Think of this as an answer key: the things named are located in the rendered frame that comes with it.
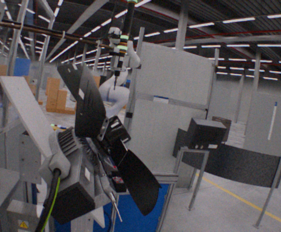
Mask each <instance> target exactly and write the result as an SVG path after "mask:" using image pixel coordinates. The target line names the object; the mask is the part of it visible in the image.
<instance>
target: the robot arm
mask: <svg viewBox="0 0 281 232"><path fill-rule="evenodd" d="M119 31H120V29H118V28H115V27H112V28H110V31H109V33H108V35H107V37H108V38H109V40H110V46H111V47H118V43H120V39H121V34H122V32H121V31H120V34H119ZM118 35H119V36H118ZM132 41H135V39H134V38H133V37H132V35H131V34H129V36H128V41H127V44H128V46H127V51H126V53H127V54H128V56H126V55H125V58H124V63H123V66H122V68H123V69H126V72H120V76H119V77H118V79H117V80H116V81H117V83H116V86H115V90H114V89H113V88H114V82H115V76H114V75H113V76H112V78H110V79H109V80H107V81H106V82H104V83H103V84H102V85H101V86H100V87H99V92H100V94H101V97H102V100H103V101H105V102H112V103H115V105H114V106H112V107H109V108H105V109H106V113H107V115H108V117H111V116H112V115H114V114H117V115H118V114H119V112H120V110H121V109H122V108H123V107H124V106H125V105H126V104H127V103H128V102H129V100H130V97H131V93H130V91H129V89H128V88H126V87H119V85H121V84H122V83H123V82H124V81H125V80H126V77H127V74H128V71H127V68H126V67H129V68H137V67H139V66H140V64H141V60H140V58H139V56H138V55H137V54H136V53H135V51H134V49H133V42H132Z"/></svg>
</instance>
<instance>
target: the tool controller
mask: <svg viewBox="0 0 281 232"><path fill-rule="evenodd" d="M226 130H227V128H226V127H225V126H224V125H223V124H222V123H221V122H218V121H212V120H206V119H200V118H194V117H192V118H191V121H190V124H189V127H188V130H187V133H186V136H185V139H184V142H185V144H186V146H187V147H188V149H195V150H209V151H218V150H219V148H220V145H221V143H222V141H223V138H224V136H225V133H226Z"/></svg>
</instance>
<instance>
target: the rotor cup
mask: <svg viewBox="0 0 281 232"><path fill-rule="evenodd" d="M108 119H109V124H108V126H107V128H106V131H105V134H104V136H103V139H102V141H101V142H100V141H99V140H98V139H97V138H96V139H93V138H91V139H92V141H93V143H94V145H95V146H96V148H97V149H98V151H99V152H100V153H101V155H102V156H103V157H104V158H108V157H110V153H109V151H108V149H110V148H114V146H115V145H116V143H117V141H118V139H119V138H120V139H121V140H122V141H123V140H125V139H127V138H128V140H126V141H124V142H123V143H124V144H126V143H127V142H129V141H130V140H131V137H130V135H129V134H128V132H127V130H126V129H125V127H124V125H123V124H122V122H121V120H120V119H119V117H118V115H117V114H114V115H113V116H111V117H109V118H108ZM117 122H118V124H117V125H115V126H114V127H111V126H112V125H113V124H115V123H117Z"/></svg>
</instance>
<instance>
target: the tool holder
mask: <svg viewBox="0 0 281 232"><path fill-rule="evenodd" d="M119 50H120V49H119V48H117V47H113V50H110V53H109V56H111V57H112V58H111V62H110V70H112V71H114V70H116V71H121V72H126V69H123V68H117V64H118V59H119V56H120V53H119Z"/></svg>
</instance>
